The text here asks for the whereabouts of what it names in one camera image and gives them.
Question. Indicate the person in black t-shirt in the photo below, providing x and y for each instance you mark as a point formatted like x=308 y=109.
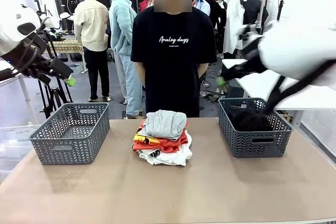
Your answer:
x=170 y=64

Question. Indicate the table with patterned cloth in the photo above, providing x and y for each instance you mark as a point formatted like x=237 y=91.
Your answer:
x=68 y=47

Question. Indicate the black light stand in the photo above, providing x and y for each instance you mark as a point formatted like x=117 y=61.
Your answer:
x=280 y=11

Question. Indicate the grey plastic lattice basket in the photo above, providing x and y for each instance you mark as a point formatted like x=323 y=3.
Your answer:
x=257 y=148
x=73 y=153

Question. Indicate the mannequin in cream shirt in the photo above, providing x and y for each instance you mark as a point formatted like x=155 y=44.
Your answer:
x=92 y=24

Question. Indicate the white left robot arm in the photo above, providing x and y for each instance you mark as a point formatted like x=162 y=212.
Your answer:
x=10 y=24

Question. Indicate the orange printed t-shirt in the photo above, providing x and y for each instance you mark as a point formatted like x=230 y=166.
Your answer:
x=168 y=144

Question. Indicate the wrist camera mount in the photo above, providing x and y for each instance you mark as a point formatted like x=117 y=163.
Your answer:
x=246 y=31
x=52 y=22

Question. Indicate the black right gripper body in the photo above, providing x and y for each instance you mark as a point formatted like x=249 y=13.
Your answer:
x=254 y=56

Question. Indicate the mannequin in white shirt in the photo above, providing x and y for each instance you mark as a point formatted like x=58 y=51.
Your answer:
x=233 y=24

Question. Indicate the mannequin in dark jacket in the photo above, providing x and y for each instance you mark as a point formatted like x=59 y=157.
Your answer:
x=219 y=19

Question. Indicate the mannequin in pale blue fleece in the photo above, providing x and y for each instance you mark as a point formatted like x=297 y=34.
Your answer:
x=122 y=30

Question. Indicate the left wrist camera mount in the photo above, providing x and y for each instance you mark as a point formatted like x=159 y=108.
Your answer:
x=52 y=22

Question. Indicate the white table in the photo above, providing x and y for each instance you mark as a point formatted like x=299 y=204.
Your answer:
x=262 y=87
x=23 y=87

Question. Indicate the black camera tripod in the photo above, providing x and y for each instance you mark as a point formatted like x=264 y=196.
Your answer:
x=55 y=95

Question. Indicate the grey garment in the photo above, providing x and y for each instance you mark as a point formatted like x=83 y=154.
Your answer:
x=165 y=124

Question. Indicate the black trousers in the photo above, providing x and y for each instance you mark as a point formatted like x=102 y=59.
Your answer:
x=249 y=121

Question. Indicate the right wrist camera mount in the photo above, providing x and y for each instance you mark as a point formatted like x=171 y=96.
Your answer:
x=246 y=31

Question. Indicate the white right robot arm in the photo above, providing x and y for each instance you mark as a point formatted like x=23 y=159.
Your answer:
x=296 y=48

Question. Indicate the person's right forearm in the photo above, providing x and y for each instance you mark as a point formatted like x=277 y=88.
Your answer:
x=140 y=73

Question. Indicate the person's left forearm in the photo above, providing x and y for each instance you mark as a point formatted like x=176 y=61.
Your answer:
x=203 y=68

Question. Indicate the clear plastic storage box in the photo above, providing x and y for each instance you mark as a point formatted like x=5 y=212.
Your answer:
x=13 y=140

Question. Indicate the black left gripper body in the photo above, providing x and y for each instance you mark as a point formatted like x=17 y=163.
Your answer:
x=31 y=58

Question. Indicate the mannequin in black shirt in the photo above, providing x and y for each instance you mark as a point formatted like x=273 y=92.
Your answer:
x=250 y=11

